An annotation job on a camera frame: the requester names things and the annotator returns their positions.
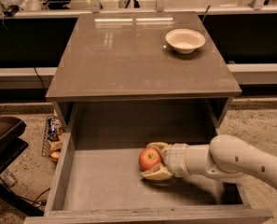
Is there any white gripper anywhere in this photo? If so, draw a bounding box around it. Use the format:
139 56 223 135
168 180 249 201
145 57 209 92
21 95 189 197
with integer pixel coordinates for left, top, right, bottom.
140 142 188 181

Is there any red apple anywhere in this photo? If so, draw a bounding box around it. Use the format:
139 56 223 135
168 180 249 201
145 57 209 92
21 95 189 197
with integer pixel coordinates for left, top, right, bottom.
138 147 162 171

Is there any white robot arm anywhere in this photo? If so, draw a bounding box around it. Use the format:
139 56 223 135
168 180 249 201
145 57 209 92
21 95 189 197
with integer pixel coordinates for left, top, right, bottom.
140 134 277 189

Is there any open grey top drawer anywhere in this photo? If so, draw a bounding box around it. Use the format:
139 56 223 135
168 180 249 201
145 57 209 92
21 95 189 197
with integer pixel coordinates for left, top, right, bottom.
24 128 272 224

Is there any grey cabinet with glossy top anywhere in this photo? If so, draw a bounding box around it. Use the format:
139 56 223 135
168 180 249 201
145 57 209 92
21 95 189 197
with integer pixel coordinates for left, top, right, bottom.
47 12 241 149

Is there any blue drink can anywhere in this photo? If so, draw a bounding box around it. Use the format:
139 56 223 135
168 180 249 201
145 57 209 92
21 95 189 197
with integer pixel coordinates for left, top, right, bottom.
48 117 56 136

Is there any white bowl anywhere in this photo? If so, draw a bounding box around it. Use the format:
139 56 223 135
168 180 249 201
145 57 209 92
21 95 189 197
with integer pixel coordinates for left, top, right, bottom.
165 29 206 54

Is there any dark chair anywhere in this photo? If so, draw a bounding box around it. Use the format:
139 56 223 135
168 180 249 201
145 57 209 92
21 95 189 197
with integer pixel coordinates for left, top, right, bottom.
0 116 44 217

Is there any black power adapter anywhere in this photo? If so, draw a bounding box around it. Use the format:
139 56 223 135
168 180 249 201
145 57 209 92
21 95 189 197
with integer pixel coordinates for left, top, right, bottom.
4 5 20 17

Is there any wire basket with items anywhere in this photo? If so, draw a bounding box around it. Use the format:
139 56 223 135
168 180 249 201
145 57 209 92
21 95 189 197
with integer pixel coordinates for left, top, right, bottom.
42 115 64 162

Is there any black floor cable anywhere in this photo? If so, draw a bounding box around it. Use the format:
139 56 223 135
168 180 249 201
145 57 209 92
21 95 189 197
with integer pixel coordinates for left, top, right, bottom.
0 175 51 207

